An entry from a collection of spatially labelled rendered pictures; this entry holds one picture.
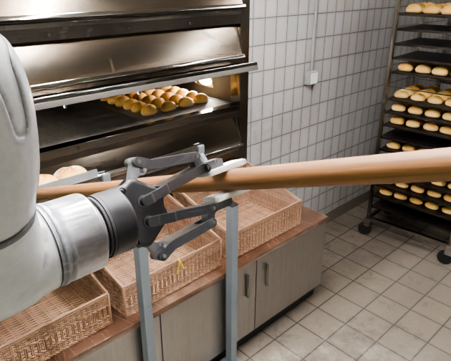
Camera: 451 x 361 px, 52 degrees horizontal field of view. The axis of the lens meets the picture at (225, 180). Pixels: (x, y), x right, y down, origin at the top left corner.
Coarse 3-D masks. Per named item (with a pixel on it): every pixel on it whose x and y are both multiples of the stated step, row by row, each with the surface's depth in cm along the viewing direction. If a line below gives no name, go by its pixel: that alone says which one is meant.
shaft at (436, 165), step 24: (240, 168) 62; (264, 168) 58; (288, 168) 54; (312, 168) 51; (336, 168) 49; (360, 168) 47; (384, 168) 45; (408, 168) 43; (432, 168) 41; (48, 192) 116; (72, 192) 104; (96, 192) 95; (192, 192) 71
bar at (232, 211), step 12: (156, 156) 194; (204, 156) 209; (120, 168) 183; (96, 180) 176; (108, 180) 179; (228, 216) 204; (228, 228) 207; (228, 240) 209; (144, 252) 173; (228, 252) 212; (144, 264) 175; (228, 264) 214; (144, 276) 177; (228, 276) 217; (144, 288) 179; (228, 288) 220; (144, 300) 180; (228, 300) 222; (144, 312) 183; (228, 312) 225; (144, 324) 186; (228, 324) 228; (144, 336) 189; (228, 336) 231; (144, 348) 192; (228, 348) 234; (144, 360) 196; (156, 360) 196; (228, 360) 238; (240, 360) 245
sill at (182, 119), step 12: (216, 108) 263; (228, 108) 267; (168, 120) 241; (180, 120) 245; (192, 120) 250; (120, 132) 223; (132, 132) 226; (144, 132) 231; (156, 132) 236; (60, 144) 207; (72, 144) 207; (84, 144) 210; (96, 144) 214; (108, 144) 218; (48, 156) 200; (60, 156) 203
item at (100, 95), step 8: (216, 72) 233; (224, 72) 236; (232, 72) 240; (240, 72) 244; (176, 80) 217; (184, 80) 220; (192, 80) 223; (128, 88) 200; (136, 88) 203; (144, 88) 206; (152, 88) 209; (80, 96) 186; (88, 96) 189; (96, 96) 191; (104, 96) 193; (112, 96) 196; (40, 104) 176; (48, 104) 178; (56, 104) 180; (64, 104) 182
